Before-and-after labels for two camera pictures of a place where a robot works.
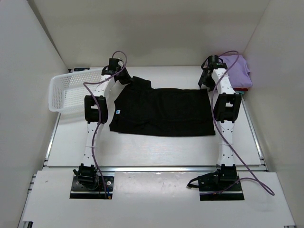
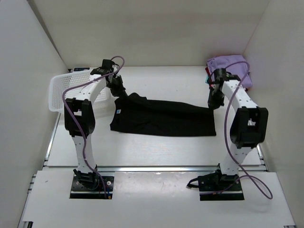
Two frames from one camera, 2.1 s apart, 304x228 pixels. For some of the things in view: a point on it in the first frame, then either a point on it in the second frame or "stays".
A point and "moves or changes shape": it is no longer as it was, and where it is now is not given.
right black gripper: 203,81 to 213,104
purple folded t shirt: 238,73 stays
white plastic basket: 66,92 stays
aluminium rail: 150,169 stays
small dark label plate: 80,69 stays
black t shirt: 139,109 moves or changes shape
